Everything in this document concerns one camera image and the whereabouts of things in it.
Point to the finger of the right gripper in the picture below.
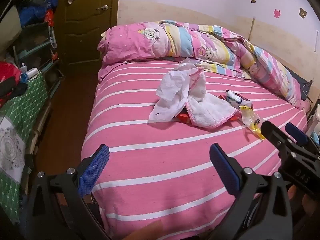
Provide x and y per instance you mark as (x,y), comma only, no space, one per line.
(277,137)
(299,136)

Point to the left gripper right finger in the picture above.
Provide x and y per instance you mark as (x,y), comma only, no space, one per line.
(228,169)

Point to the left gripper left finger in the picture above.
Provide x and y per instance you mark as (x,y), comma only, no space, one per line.
(90,170)

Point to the clear yellow plastic bag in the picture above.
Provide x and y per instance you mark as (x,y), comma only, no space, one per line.
(252,121)

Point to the white blue wrapper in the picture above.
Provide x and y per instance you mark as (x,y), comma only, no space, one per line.
(235,98)

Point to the white pink-trimmed towel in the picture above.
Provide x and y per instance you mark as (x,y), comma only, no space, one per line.
(204,109)

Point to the red orange snack bag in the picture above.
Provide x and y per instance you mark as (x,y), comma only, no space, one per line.
(184,117)

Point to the white tissue paper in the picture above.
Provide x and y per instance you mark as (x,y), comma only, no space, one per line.
(172,92)

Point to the person's right hand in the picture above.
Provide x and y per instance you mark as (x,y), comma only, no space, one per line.
(309,205)

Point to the cream leather office chair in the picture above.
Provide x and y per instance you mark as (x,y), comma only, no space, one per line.
(313,123)

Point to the pink striped bed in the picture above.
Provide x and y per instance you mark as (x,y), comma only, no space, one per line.
(161,171)

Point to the colourful striped cartoon quilt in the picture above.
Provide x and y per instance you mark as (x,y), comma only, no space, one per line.
(217,50)

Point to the red plastic bag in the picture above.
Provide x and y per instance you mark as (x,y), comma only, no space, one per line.
(10,77)

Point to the cluttered clothes shelf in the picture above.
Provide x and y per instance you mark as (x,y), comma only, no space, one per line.
(27,33)

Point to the brown wooden door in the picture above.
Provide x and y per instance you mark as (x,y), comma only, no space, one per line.
(78,28)

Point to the pink bear wall sticker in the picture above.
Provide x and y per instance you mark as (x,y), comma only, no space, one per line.
(277,13)

